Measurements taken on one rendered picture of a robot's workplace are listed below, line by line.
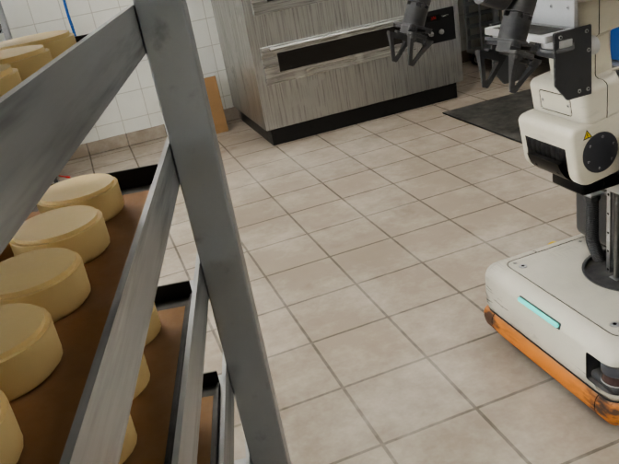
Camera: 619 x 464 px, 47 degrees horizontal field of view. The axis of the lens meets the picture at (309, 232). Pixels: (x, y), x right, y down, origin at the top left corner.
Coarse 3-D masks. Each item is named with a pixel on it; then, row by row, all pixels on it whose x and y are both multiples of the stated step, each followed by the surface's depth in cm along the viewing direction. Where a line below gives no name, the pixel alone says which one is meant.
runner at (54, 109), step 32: (96, 32) 32; (128, 32) 40; (64, 64) 26; (96, 64) 31; (128, 64) 38; (32, 96) 22; (64, 96) 25; (96, 96) 30; (0, 128) 19; (32, 128) 21; (64, 128) 24; (0, 160) 18; (32, 160) 20; (64, 160) 24; (0, 192) 18; (32, 192) 20; (0, 224) 17
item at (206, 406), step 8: (208, 400) 55; (208, 408) 54; (200, 416) 53; (208, 416) 53; (200, 424) 52; (208, 424) 52; (200, 432) 51; (208, 432) 51; (200, 440) 51; (208, 440) 50; (200, 448) 50; (208, 448) 50; (200, 456) 49; (208, 456) 49
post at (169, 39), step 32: (160, 0) 43; (160, 32) 44; (192, 32) 46; (160, 64) 45; (192, 64) 45; (160, 96) 46; (192, 96) 46; (192, 128) 47; (192, 160) 48; (192, 192) 48; (224, 192) 49; (192, 224) 49; (224, 224) 50; (224, 256) 51; (224, 288) 52; (224, 320) 53; (256, 320) 54; (224, 352) 54; (256, 352) 54; (256, 384) 55; (256, 416) 56; (256, 448) 58
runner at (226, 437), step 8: (224, 360) 55; (224, 368) 54; (224, 376) 53; (224, 384) 52; (224, 392) 51; (232, 392) 55; (224, 400) 50; (232, 400) 54; (224, 408) 49; (232, 408) 53; (224, 416) 49; (232, 416) 52; (224, 424) 48; (232, 424) 52; (224, 432) 47; (232, 432) 51; (224, 440) 46; (232, 440) 50; (224, 448) 46; (232, 448) 49; (224, 456) 45; (232, 456) 49
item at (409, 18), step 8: (408, 0) 179; (408, 8) 178; (416, 8) 177; (424, 8) 178; (408, 16) 178; (416, 16) 178; (424, 16) 178; (400, 24) 182; (408, 24) 176; (416, 24) 178; (424, 24) 180; (424, 32) 179
